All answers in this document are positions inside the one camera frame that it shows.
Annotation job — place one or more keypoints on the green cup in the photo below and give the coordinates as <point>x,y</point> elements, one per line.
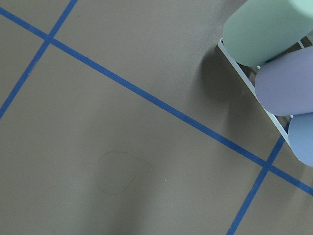
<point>262,29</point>

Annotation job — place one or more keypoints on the purple cup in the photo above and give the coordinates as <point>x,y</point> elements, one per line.
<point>284,86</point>

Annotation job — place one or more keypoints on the blue cup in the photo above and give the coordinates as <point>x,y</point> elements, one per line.
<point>300,134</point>

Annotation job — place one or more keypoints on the white wire cup rack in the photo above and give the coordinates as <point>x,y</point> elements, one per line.
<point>248,75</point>

